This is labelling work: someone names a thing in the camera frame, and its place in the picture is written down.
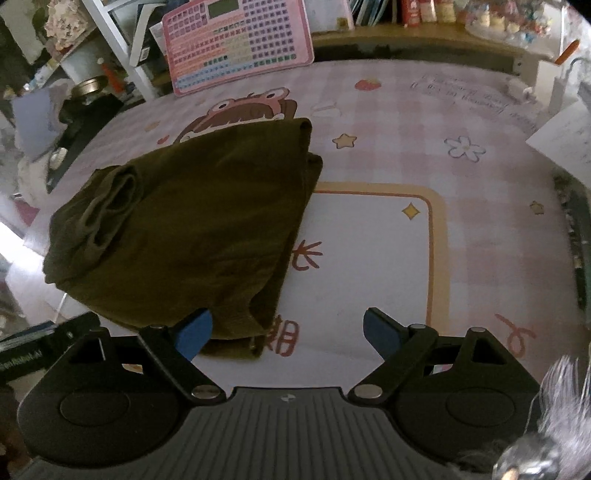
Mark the white shelf post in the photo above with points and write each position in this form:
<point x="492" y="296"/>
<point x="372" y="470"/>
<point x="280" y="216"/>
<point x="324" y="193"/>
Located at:
<point x="122" y="50"/>

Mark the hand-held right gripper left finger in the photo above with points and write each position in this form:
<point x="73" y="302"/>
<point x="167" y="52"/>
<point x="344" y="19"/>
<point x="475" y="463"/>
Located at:
<point x="196" y="336"/>

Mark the white paper sheet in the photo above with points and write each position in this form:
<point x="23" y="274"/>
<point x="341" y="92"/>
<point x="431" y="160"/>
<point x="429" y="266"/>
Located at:
<point x="563" y="138"/>

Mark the grey fluffy sleeve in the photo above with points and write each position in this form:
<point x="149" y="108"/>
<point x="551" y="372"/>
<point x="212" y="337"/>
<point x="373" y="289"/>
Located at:
<point x="554" y="415"/>

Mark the olive green garment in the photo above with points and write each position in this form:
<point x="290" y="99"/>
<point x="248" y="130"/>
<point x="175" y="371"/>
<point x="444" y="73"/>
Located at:
<point x="194" y="221"/>

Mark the pink checkered table mat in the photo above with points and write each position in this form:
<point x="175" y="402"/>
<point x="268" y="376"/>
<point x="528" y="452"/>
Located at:
<point x="369" y="230"/>

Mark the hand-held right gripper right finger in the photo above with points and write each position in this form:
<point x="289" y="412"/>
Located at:
<point x="381" y="330"/>

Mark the metal bowl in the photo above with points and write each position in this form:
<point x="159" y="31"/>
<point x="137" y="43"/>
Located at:
<point x="90" y="87"/>

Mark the group of small figurines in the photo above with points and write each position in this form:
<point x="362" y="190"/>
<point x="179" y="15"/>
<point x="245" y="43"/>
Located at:
<point x="503" y="18"/>

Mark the orange pen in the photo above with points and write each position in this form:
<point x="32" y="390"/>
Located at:
<point x="568" y="50"/>

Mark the white desk box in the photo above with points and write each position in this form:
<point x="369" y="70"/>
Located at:
<point x="549" y="85"/>

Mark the wooden shelf board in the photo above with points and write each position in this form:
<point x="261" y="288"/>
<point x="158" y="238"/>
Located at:
<point x="415" y="39"/>

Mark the pink toy keyboard tablet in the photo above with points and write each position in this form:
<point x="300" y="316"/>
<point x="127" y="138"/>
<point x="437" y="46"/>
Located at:
<point x="240" y="50"/>

